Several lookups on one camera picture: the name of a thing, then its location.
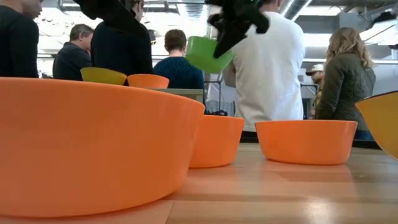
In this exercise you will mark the pale green perforated riser shelf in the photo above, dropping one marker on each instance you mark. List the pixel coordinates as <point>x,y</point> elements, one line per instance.
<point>186,93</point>

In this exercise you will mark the black pendant lamp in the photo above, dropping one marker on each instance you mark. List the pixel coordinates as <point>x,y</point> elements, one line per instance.
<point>152,36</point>

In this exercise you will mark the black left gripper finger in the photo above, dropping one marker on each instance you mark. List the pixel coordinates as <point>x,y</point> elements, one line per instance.
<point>102,9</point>

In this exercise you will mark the green plastic mini bowl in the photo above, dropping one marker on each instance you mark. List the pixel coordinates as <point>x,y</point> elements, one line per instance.
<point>202,59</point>

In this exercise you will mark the orange plastic mini bowl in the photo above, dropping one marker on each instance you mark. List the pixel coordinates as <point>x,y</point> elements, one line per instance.
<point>147,81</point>
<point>93,140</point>
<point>217,140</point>
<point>306,141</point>

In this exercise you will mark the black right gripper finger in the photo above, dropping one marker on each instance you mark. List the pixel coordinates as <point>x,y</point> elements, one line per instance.
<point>228,42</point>

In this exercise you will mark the yellow bowl with patterned inside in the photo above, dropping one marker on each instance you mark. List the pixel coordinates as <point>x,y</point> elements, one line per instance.
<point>102,77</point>

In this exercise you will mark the yellow bowl with dark rim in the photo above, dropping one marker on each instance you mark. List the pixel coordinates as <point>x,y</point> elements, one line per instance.
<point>384,124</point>

